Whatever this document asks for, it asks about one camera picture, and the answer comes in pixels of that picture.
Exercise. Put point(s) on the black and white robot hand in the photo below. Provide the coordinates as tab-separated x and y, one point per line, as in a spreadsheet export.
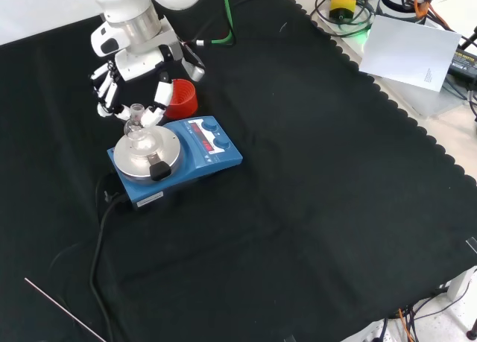
136	64

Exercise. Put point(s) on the clear glass round-bottom flask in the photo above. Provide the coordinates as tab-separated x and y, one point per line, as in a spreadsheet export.
136	131

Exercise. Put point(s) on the heater with blue base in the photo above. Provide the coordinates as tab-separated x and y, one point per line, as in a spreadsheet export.
194	159

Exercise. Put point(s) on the black bench cloth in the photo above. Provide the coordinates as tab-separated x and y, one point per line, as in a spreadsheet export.
298	170

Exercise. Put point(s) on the yellow stop button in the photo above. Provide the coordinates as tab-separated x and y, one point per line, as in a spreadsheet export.
343	4

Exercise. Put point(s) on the thin glass rod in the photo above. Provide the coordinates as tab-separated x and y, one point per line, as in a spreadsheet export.
63	308

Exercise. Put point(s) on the pale board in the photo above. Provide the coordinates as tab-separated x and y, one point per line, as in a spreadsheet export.
410	51

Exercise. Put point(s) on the black power adapter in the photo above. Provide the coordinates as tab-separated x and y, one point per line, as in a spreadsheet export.
464	62

